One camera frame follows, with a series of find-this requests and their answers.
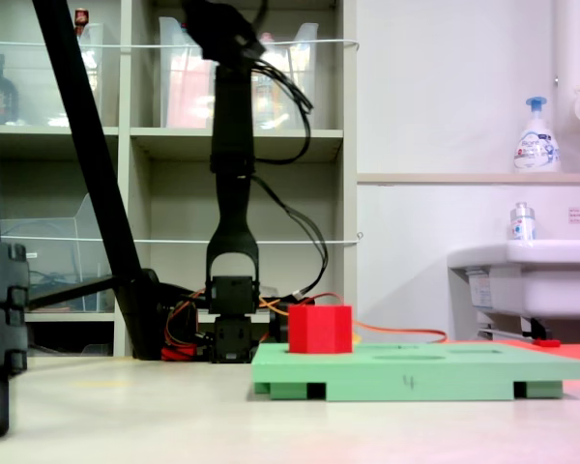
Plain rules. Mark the red octagonal pillar block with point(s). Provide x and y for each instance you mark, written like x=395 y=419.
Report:
x=319 y=328

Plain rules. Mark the black table clamp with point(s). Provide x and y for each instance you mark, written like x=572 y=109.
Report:
x=279 y=328

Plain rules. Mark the yellow package in bin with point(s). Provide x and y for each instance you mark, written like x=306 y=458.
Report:
x=269 y=104

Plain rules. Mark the beige shelf unit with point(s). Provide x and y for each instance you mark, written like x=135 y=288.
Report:
x=174 y=145

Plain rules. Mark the pink sheet in bin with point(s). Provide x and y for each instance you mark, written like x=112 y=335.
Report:
x=186 y=96

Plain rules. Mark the large clear storage bin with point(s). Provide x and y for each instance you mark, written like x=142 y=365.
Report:
x=183 y=96

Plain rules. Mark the green shape sorter board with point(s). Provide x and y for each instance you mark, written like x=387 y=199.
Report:
x=415 y=374

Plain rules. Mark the short black tripod leg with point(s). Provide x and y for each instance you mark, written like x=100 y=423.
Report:
x=67 y=290

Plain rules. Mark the small clear sanitizer bottle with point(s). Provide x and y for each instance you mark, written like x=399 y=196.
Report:
x=522 y=224

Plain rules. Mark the clear plastic file holder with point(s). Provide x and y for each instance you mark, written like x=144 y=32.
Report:
x=53 y=251

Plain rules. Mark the small clear storage bin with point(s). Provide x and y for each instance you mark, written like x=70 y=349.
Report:
x=99 y=72

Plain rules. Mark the white sink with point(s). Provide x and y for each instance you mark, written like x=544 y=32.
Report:
x=536 y=280

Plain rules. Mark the long black tripod leg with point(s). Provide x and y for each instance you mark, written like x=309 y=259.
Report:
x=77 y=96

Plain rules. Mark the white blue soap pump bottle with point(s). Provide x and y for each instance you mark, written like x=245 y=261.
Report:
x=536 y=145

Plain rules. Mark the notched black stack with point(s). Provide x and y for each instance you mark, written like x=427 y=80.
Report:
x=0 y=314

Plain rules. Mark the dark glass bottle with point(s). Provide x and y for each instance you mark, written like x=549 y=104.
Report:
x=2 y=96

